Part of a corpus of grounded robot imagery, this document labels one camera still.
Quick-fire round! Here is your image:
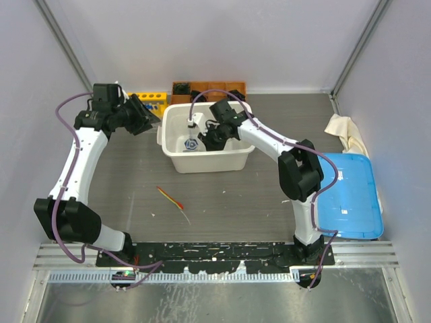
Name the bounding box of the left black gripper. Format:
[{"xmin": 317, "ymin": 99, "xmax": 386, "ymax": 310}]
[{"xmin": 112, "ymin": 94, "xmax": 160, "ymax": 135}]

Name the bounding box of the white plastic tub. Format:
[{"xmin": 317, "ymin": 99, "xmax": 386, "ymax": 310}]
[{"xmin": 157, "ymin": 103, "xmax": 255, "ymax": 174}]

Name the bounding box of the yellow test tube rack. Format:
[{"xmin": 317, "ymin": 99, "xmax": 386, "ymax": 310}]
[{"xmin": 125, "ymin": 92, "xmax": 168, "ymax": 118}]

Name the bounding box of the clear plastic pipette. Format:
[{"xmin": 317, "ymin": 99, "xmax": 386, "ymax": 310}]
[{"xmin": 127, "ymin": 192, "xmax": 135, "ymax": 227}]

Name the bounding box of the red yellow stick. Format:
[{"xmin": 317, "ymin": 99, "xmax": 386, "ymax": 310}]
[{"xmin": 156, "ymin": 186, "xmax": 184, "ymax": 211}]

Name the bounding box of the blue plastic lid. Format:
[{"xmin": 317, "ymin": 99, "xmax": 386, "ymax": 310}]
[{"xmin": 316, "ymin": 153, "xmax": 384, "ymax": 240}]

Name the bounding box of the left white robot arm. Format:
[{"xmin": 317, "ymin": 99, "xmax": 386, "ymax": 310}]
[{"xmin": 34, "ymin": 83, "xmax": 160, "ymax": 266}]

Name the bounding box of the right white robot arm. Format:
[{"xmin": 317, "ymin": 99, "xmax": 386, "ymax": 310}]
[{"xmin": 188, "ymin": 99, "xmax": 324, "ymax": 265}]

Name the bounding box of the rolled tie blue pattern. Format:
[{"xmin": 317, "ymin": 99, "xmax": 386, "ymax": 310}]
[{"xmin": 227, "ymin": 89, "xmax": 246, "ymax": 102}]

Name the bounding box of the wooden compartment tray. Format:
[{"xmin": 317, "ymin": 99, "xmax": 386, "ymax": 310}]
[{"xmin": 170, "ymin": 81, "xmax": 247, "ymax": 104}]

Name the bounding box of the rolled tie top left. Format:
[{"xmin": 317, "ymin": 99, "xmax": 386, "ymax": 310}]
[{"xmin": 172, "ymin": 82, "xmax": 191, "ymax": 96}]

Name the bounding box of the clear glass stirring rod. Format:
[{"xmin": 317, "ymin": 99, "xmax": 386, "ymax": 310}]
[{"xmin": 180, "ymin": 210, "xmax": 191, "ymax": 225}]

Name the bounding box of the cream cloth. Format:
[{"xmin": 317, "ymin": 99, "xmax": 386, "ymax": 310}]
[{"xmin": 325, "ymin": 114, "xmax": 369, "ymax": 157}]

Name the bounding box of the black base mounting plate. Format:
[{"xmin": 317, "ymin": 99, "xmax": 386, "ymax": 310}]
[{"xmin": 118, "ymin": 242, "xmax": 323, "ymax": 275}]

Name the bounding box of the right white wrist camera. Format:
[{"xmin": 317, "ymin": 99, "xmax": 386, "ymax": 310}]
[{"xmin": 187, "ymin": 112, "xmax": 207, "ymax": 135}]

